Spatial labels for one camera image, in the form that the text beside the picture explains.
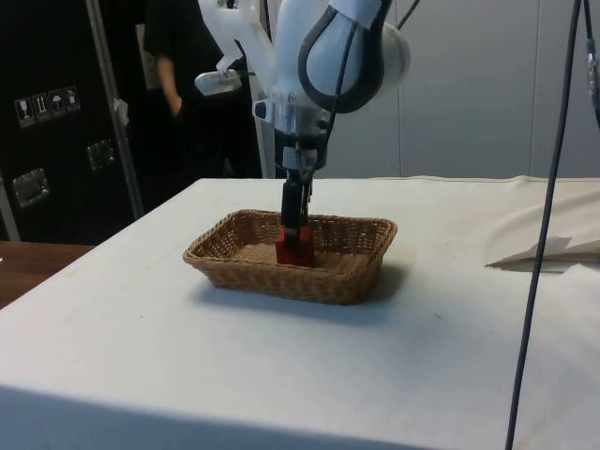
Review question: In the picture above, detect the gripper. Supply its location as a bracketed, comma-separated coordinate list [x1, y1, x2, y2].
[278, 132, 330, 252]

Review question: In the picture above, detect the red cube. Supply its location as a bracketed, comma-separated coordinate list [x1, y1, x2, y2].
[275, 226, 314, 267]

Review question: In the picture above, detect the wicker basket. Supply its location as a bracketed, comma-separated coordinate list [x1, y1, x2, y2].
[181, 209, 398, 306]

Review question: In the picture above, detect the person in black clothes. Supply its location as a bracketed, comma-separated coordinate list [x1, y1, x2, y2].
[142, 0, 263, 180]

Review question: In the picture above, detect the black cabinet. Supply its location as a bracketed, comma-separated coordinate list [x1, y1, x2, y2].
[0, 0, 144, 246]

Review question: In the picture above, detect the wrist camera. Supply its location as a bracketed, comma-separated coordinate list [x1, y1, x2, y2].
[251, 91, 302, 135]

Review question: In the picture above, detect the black cable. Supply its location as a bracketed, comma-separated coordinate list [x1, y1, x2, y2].
[396, 0, 422, 28]
[504, 0, 581, 450]
[316, 21, 361, 173]
[582, 0, 600, 131]

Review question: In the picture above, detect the silver device on white bracket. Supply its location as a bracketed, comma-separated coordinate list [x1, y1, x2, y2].
[193, 0, 274, 98]

